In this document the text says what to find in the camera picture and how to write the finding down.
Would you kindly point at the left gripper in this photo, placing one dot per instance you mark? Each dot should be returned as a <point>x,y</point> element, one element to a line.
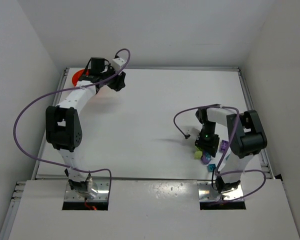
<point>118,81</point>

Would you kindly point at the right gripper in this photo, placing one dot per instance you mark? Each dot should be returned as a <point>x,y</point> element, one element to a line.
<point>207,142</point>

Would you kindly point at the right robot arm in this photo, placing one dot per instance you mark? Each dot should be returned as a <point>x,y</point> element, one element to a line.
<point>246,138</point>

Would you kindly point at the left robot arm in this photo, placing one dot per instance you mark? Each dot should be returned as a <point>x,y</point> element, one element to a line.
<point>62,122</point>

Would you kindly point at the purple flower lego piece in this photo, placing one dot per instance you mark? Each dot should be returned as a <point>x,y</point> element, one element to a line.
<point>205,158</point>

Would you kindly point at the light green lego brick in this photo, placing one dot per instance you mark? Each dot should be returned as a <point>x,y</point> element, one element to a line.
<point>198,155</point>

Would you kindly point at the purple lego brick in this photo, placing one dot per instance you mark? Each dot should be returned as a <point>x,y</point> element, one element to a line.
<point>223,145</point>

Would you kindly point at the teal lego brick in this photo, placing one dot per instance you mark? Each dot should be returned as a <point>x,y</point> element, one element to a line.
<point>211,167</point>

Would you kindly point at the orange divided container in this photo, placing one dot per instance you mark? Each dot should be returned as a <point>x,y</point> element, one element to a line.
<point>76,76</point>

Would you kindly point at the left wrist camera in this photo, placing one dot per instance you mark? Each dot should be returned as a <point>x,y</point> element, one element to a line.
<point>118,63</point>

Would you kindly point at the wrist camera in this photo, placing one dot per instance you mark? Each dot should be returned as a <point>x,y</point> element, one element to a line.
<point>192,133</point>
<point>118,63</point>

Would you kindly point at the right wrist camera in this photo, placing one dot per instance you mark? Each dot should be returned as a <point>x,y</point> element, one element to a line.
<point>192,133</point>

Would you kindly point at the aluminium table frame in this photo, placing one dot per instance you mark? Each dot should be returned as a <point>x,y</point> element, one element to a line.
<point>134,136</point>

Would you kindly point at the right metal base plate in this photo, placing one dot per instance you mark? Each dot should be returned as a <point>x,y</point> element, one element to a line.
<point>207,193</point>

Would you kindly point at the metal base plate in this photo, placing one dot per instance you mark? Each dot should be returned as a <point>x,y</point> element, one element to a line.
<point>98,193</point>
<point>207,193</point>

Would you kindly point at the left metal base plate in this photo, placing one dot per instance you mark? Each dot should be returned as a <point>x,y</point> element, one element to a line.
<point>98,193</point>

